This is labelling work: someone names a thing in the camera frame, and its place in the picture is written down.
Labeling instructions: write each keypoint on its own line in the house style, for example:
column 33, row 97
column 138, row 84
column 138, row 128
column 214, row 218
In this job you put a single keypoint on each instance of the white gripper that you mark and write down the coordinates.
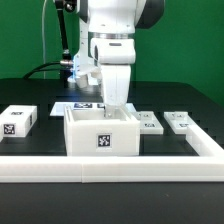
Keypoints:
column 114, row 58

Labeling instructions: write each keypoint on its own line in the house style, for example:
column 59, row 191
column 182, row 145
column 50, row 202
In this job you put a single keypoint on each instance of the white cabinet body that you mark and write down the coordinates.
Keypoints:
column 90, row 133

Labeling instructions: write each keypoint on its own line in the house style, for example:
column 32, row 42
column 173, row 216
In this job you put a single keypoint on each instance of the white cabinet door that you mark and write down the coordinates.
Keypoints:
column 178, row 121
column 149, row 124

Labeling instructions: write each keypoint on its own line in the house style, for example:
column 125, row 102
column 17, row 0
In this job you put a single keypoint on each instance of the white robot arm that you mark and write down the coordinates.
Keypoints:
column 113, row 19

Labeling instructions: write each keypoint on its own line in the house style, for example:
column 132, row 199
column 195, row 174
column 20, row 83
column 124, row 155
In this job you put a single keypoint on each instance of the white cabinet top block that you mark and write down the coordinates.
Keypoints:
column 17, row 121

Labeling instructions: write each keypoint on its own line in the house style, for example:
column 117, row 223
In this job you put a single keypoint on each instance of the white marker base plate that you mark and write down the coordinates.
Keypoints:
column 58, row 108

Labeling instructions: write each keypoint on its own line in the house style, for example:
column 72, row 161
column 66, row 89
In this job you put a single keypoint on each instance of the white L-shaped obstacle frame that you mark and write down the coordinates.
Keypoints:
column 206, row 166

